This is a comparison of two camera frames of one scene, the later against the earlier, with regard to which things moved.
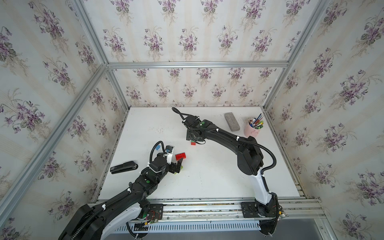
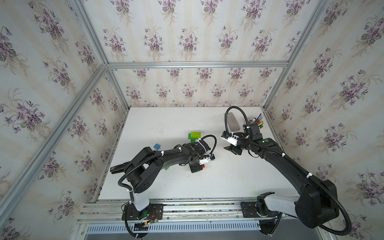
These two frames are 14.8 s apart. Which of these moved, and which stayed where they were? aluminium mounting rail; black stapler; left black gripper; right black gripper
Moved: right black gripper; left black gripper
Stayed: aluminium mounting rail; black stapler
